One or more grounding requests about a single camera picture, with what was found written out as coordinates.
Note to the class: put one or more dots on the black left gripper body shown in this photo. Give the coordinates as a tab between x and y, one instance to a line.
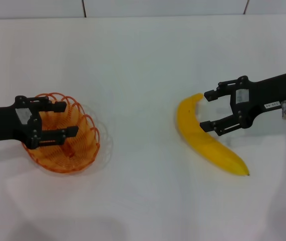
5	123

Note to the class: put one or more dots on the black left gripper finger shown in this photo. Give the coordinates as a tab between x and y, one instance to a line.
59	107
69	131

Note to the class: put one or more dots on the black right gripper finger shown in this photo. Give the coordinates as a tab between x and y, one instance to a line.
212	95
208	125

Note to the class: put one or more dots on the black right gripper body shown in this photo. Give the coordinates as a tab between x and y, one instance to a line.
266	93

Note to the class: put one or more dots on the yellow banana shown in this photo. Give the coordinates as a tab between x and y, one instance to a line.
200	139

